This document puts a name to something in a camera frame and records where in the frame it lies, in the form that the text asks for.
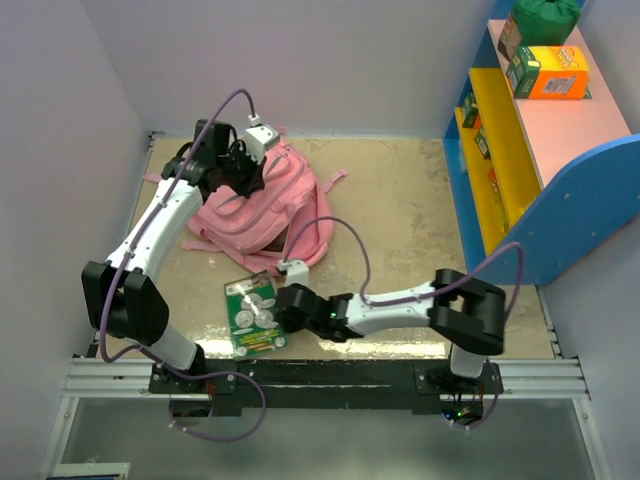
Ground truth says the green paperback book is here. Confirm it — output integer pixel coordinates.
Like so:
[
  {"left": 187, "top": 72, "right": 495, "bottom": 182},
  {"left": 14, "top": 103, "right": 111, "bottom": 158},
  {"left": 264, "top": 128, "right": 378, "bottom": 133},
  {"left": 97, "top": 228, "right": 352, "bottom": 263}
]
[{"left": 224, "top": 271, "right": 288, "bottom": 359}]

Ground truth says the pink student backpack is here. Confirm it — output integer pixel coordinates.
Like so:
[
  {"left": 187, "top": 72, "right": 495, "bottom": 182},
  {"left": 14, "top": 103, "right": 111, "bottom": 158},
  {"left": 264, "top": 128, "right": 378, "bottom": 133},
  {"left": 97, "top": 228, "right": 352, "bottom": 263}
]
[{"left": 143, "top": 124, "right": 350, "bottom": 274}]

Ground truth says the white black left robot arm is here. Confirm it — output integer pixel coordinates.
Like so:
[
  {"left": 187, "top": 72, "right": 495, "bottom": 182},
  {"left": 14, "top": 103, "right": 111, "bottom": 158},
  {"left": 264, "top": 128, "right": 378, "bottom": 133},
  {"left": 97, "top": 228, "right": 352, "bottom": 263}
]
[{"left": 81, "top": 117, "right": 279, "bottom": 392}]

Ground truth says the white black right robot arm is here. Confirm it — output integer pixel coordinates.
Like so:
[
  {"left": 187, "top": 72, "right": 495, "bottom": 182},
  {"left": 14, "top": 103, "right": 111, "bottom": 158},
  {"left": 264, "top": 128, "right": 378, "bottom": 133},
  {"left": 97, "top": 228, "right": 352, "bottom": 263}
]
[{"left": 275, "top": 269, "right": 507, "bottom": 393}]

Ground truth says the green cloth bag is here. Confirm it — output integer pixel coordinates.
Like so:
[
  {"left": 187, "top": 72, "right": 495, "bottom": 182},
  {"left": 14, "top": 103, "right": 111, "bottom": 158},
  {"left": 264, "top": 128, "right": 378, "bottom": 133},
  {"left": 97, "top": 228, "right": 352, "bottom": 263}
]
[{"left": 511, "top": 0, "right": 581, "bottom": 46}]

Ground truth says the orange packet on shelf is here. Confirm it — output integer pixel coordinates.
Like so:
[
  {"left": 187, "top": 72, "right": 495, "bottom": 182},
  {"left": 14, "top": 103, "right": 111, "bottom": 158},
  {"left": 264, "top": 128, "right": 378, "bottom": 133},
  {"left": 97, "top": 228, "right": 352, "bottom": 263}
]
[{"left": 487, "top": 167, "right": 508, "bottom": 228}]

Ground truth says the small green box upper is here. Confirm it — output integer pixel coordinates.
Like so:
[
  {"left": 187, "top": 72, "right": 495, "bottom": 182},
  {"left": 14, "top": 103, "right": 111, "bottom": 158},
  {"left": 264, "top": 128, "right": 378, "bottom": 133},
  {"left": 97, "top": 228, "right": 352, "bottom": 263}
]
[{"left": 461, "top": 91, "right": 481, "bottom": 129}]

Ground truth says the small green box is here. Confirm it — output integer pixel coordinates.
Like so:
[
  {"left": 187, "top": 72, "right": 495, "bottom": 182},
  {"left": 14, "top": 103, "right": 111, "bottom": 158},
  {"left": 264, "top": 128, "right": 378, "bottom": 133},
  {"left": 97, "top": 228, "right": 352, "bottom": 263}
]
[
  {"left": 461, "top": 91, "right": 481, "bottom": 129},
  {"left": 474, "top": 126, "right": 491, "bottom": 159}
]

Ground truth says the small green box lower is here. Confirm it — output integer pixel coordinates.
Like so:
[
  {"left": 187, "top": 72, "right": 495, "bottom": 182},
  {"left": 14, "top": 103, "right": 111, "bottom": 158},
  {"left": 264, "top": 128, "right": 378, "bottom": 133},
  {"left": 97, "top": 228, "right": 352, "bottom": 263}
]
[{"left": 474, "top": 126, "right": 491, "bottom": 159}]

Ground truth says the blue yellow pink shelf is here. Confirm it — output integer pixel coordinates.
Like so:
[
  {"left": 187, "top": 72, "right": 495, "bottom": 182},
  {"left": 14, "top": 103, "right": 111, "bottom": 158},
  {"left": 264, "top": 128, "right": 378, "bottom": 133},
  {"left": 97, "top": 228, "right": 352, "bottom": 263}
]
[{"left": 443, "top": 1, "right": 639, "bottom": 286}]

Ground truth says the brown card box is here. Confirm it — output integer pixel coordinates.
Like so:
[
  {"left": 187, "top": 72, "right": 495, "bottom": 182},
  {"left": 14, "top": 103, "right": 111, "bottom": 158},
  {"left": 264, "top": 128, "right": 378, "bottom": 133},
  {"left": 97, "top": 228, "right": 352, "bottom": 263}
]
[{"left": 498, "top": 13, "right": 522, "bottom": 60}]

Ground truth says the orange green crayon box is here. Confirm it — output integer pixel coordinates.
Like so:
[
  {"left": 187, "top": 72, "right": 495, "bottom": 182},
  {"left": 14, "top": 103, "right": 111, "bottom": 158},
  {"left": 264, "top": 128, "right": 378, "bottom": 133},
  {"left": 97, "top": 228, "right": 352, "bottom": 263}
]
[{"left": 506, "top": 46, "right": 590, "bottom": 100}]

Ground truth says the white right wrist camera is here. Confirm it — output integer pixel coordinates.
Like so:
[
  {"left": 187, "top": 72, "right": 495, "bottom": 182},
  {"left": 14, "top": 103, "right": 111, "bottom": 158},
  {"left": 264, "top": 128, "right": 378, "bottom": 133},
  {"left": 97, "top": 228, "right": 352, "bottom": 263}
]
[{"left": 276, "top": 259, "right": 310, "bottom": 287}]

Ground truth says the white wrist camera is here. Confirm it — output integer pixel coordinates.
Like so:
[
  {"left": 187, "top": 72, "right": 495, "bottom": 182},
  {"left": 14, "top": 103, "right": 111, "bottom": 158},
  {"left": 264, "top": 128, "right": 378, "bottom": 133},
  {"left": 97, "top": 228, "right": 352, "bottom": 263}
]
[
  {"left": 242, "top": 124, "right": 280, "bottom": 164},
  {"left": 276, "top": 259, "right": 310, "bottom": 287}
]

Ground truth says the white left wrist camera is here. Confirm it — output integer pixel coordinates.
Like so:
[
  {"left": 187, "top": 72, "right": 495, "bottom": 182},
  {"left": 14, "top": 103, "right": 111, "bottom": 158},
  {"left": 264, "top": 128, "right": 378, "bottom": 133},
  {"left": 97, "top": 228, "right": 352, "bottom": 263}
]
[{"left": 242, "top": 124, "right": 280, "bottom": 164}]

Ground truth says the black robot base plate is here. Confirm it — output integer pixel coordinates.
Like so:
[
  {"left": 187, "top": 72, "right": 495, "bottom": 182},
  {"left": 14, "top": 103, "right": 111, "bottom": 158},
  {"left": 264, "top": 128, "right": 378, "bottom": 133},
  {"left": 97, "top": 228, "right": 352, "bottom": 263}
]
[{"left": 149, "top": 359, "right": 504, "bottom": 420}]

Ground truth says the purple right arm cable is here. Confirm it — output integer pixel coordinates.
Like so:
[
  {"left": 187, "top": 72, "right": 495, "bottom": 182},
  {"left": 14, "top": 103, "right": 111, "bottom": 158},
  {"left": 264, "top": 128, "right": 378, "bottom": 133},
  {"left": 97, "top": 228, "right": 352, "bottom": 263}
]
[{"left": 282, "top": 216, "right": 525, "bottom": 324}]

